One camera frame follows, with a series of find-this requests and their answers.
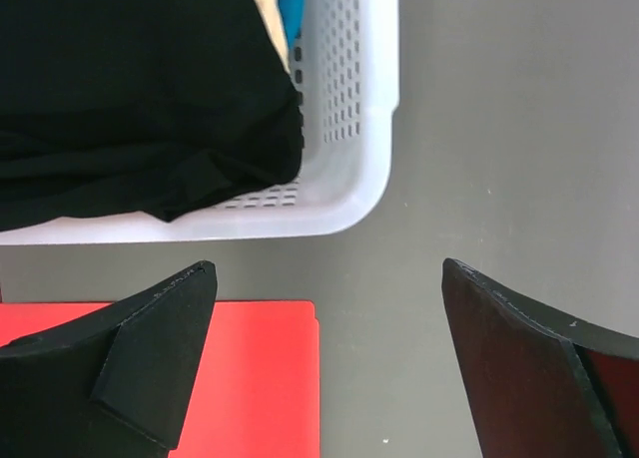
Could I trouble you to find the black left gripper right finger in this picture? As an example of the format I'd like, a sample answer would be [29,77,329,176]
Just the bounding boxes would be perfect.
[441,258,638,457]

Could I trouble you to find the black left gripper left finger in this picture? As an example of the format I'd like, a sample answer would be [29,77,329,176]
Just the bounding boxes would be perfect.
[1,261,218,457]

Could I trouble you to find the black t-shirt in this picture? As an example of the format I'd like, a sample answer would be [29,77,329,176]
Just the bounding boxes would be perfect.
[1,0,304,230]

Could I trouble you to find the white plastic laundry basket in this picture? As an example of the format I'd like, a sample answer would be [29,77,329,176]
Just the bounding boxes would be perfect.
[1,0,399,245]

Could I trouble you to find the cream t-shirt in basket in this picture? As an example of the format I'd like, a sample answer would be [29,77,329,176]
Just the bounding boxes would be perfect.
[254,0,290,72]

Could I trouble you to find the blue t-shirt in basket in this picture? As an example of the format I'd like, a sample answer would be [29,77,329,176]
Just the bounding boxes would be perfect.
[278,0,305,47]

